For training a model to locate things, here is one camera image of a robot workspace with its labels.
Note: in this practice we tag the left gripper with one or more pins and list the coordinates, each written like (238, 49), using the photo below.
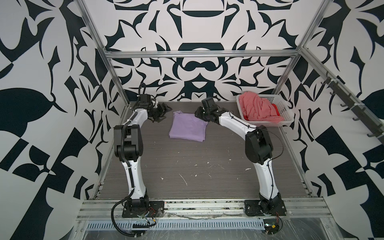
(164, 111)

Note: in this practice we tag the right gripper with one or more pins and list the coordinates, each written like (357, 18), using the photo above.
(198, 113)

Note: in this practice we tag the purple t-shirt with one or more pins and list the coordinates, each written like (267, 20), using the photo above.
(187, 126)

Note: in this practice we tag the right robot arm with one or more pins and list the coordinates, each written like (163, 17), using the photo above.
(258, 148)

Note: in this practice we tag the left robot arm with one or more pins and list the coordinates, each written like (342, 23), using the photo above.
(129, 146)

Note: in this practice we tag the pink t-shirt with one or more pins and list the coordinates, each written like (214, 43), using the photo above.
(255, 108)

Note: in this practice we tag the red t-shirt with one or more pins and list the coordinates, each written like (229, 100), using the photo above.
(274, 112)

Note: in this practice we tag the small electronics board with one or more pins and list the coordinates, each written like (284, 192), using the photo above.
(273, 226)

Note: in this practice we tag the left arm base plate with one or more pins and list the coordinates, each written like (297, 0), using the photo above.
(144, 208)

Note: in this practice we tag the aluminium frame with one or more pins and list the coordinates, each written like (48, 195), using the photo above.
(184, 51)

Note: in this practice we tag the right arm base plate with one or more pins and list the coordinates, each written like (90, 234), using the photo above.
(275, 207)

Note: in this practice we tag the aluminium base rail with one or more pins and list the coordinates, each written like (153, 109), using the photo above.
(208, 208)

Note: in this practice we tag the white cable duct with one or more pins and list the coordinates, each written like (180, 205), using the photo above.
(187, 224)

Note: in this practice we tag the wall hook rail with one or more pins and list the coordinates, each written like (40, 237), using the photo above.
(361, 111)

